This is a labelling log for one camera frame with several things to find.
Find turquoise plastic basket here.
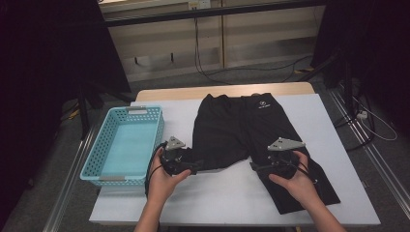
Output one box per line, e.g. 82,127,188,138
79,105,165,188

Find person's right hand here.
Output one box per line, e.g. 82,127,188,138
269,150,320,211

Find right hand-held gripper black cable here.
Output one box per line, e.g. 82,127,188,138
283,158,318,186

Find white wall socket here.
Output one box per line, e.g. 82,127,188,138
188,0,212,10

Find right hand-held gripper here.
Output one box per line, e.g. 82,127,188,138
249,136,307,180

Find person's left hand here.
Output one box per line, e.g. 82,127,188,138
146,148,192,207

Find black pants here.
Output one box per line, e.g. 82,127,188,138
185,92,341,216

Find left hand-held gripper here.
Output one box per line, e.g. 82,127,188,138
160,135,205,177

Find thin white cable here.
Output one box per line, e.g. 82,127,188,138
352,96,399,142

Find narrow black curtain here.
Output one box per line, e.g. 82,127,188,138
310,0,410,130

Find light wooden table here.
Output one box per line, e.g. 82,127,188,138
134,81,316,102

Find beige cabinet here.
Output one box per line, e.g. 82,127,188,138
98,0,327,83

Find wide black curtain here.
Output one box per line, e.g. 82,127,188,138
0,0,132,223

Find white table cover board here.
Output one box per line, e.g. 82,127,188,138
89,93,382,226

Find left hand-held gripper black cable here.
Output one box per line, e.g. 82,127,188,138
144,143,168,198

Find hand-held gripper black cable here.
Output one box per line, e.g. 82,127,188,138
144,143,168,198
283,158,318,186

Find black tripod stand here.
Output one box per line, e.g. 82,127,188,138
76,80,136,141
298,52,356,107

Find black floor cables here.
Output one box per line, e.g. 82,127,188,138
333,93,376,153

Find aluminium floor rail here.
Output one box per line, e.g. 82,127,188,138
42,129,98,232
327,86,410,211

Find hanging black cable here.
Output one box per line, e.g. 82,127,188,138
192,15,313,86

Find black horizontal bar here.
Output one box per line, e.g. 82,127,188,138
104,0,325,27

